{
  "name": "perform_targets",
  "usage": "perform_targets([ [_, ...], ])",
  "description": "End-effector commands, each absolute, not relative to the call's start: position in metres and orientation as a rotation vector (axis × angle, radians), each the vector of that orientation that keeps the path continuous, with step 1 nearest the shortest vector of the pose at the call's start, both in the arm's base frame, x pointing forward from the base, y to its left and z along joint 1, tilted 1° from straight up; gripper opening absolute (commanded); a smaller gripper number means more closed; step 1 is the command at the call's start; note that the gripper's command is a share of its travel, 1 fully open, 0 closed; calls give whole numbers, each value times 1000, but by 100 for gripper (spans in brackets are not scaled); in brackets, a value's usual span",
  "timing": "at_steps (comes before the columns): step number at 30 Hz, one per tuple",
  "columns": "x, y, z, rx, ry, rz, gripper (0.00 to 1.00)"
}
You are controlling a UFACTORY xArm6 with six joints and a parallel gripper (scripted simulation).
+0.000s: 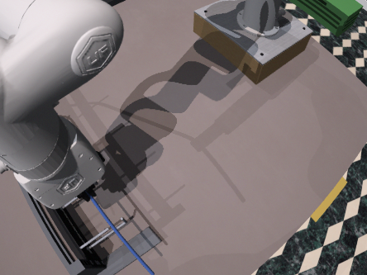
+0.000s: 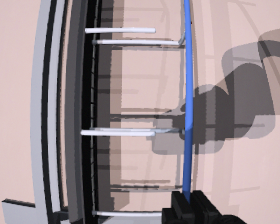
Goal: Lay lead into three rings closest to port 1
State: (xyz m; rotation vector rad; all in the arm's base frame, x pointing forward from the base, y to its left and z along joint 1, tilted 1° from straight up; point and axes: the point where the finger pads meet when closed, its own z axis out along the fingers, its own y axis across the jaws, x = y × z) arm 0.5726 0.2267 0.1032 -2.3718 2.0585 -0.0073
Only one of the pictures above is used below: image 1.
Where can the blue cable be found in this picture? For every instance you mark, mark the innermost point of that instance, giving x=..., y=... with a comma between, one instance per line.
x=120, y=236

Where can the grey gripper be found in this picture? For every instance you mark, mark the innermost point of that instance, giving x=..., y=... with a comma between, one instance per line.
x=83, y=168

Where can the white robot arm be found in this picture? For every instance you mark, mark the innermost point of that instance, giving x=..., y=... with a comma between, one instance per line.
x=55, y=47

